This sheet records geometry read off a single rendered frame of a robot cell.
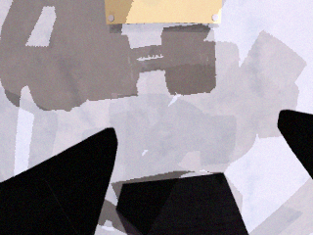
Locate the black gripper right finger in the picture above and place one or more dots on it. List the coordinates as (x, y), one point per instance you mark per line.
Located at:
(297, 129)

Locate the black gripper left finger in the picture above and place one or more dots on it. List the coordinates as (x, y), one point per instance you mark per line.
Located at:
(62, 196)

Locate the tan plate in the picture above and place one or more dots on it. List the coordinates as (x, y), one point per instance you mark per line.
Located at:
(163, 11)

